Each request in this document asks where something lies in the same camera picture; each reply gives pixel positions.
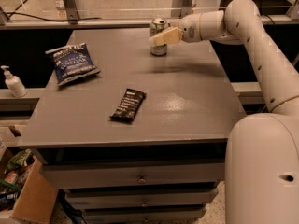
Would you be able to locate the grey metal rail frame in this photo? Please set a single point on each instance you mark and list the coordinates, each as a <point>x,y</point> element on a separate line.
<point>50,14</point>

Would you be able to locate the cardboard box of snacks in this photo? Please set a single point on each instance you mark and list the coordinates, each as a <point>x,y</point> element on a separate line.
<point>36,201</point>

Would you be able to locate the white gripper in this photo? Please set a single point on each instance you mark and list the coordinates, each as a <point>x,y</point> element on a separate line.
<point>190,28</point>

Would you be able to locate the green snack bag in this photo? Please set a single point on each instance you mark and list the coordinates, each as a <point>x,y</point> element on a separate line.
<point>19,160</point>

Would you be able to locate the middle grey drawer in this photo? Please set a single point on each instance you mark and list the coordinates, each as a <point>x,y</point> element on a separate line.
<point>144,198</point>

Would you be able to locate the grey drawer cabinet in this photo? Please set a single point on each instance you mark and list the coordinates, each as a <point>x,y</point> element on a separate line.
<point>142,141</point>

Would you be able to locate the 7up soda can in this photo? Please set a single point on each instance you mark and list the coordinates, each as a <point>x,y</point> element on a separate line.
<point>157,46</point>

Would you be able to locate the bottom grey drawer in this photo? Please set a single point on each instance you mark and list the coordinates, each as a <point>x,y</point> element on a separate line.
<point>144,215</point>

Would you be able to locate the white pump lotion bottle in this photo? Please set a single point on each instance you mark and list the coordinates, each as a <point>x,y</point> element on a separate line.
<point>13,83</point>

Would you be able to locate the black snack bar wrapper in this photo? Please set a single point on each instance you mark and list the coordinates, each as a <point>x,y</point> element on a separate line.
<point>129,105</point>

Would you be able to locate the blue salt vinegar chip bag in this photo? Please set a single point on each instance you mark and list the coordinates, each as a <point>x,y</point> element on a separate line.
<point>72,62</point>

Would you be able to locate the grey drawer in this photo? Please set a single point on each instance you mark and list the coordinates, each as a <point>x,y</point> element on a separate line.
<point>100,176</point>
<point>144,215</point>
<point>144,198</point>

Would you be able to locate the top grey drawer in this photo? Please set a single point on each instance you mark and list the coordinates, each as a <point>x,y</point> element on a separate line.
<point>100,176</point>

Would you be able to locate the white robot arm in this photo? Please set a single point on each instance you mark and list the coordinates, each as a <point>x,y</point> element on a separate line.
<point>262,154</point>

